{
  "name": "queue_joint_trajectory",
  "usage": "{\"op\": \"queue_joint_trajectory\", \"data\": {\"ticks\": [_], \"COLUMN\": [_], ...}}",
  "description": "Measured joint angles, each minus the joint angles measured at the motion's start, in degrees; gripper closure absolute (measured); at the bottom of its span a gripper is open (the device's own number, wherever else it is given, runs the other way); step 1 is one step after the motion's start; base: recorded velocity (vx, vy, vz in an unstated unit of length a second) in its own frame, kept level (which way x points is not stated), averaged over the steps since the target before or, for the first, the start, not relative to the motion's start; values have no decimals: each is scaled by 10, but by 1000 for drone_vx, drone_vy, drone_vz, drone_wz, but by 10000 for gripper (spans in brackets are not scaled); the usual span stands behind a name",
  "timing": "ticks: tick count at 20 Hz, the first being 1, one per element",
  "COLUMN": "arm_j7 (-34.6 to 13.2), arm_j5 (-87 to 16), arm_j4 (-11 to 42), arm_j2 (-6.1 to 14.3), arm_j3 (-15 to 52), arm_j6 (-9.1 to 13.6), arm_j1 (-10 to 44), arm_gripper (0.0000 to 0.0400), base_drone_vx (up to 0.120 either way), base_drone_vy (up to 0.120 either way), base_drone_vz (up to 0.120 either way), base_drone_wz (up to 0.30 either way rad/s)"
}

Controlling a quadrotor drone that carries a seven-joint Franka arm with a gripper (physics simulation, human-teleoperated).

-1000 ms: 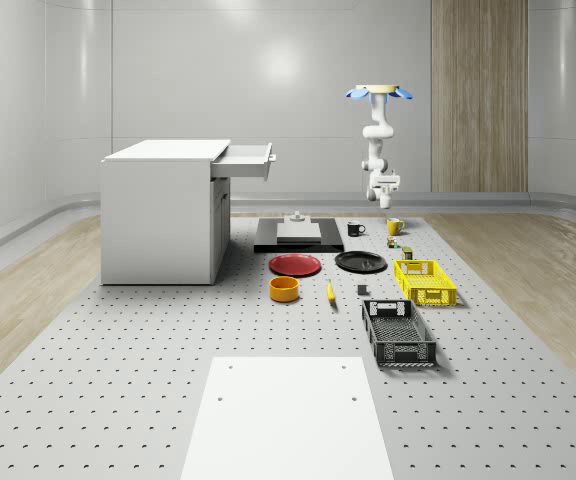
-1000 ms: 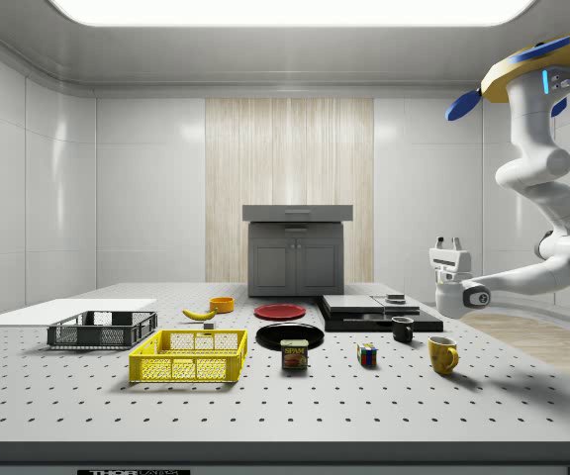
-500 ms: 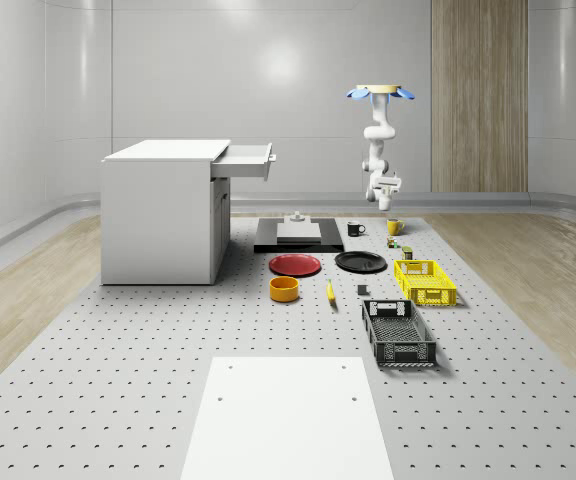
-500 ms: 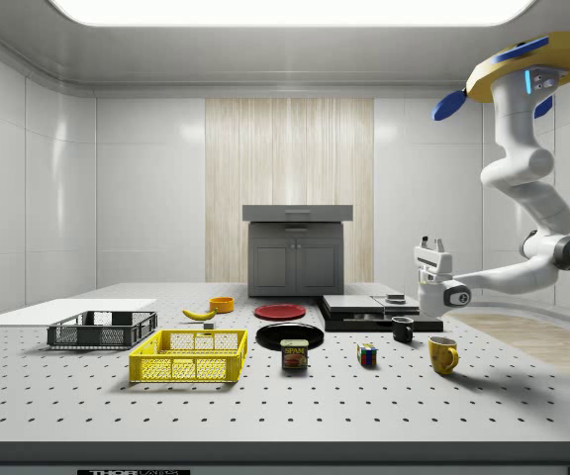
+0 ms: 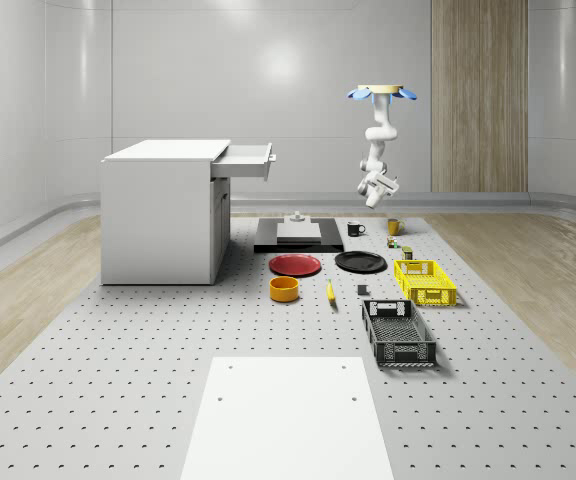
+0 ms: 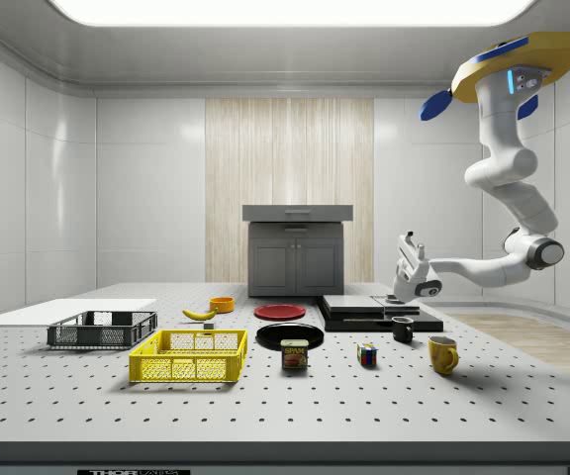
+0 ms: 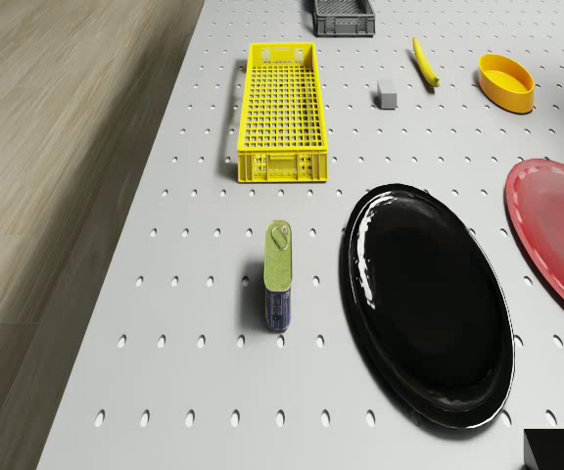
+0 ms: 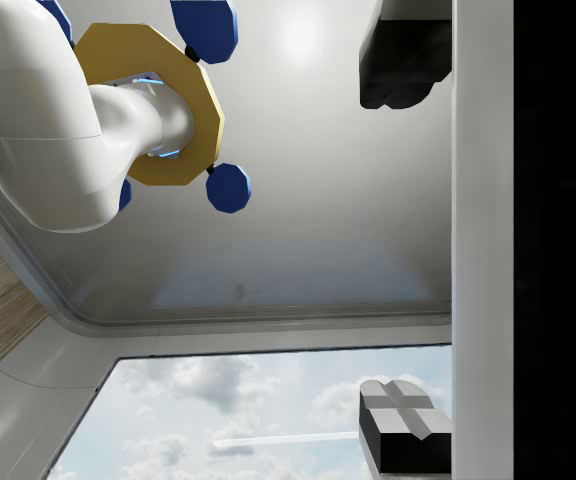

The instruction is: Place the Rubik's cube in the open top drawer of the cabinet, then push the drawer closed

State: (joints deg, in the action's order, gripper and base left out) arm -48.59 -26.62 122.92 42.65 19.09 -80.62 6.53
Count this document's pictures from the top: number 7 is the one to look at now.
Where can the black plate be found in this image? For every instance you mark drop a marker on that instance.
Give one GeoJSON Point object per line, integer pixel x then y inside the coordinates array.
{"type": "Point", "coordinates": [429, 303]}

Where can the yellow basket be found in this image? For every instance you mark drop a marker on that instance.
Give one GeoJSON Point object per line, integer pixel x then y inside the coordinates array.
{"type": "Point", "coordinates": [282, 156]}

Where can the red plate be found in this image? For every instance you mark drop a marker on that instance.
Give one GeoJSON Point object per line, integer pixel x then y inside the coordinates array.
{"type": "Point", "coordinates": [561, 230]}

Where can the banana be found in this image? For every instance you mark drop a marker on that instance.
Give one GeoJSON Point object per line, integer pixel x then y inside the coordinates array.
{"type": "Point", "coordinates": [424, 63]}

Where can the grey cube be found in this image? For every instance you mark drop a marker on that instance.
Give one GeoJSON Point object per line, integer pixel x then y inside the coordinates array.
{"type": "Point", "coordinates": [387, 98]}

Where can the yellow bowl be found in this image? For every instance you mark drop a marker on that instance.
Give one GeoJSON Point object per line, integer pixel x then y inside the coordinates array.
{"type": "Point", "coordinates": [507, 98]}

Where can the flat-sided can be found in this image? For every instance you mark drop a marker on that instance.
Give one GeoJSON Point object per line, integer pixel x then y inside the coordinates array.
{"type": "Point", "coordinates": [278, 274]}

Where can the dark grey basket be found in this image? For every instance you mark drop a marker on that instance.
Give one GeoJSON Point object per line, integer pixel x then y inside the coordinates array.
{"type": "Point", "coordinates": [343, 25]}

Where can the black stove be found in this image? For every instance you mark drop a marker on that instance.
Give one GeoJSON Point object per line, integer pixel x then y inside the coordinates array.
{"type": "Point", "coordinates": [551, 450]}

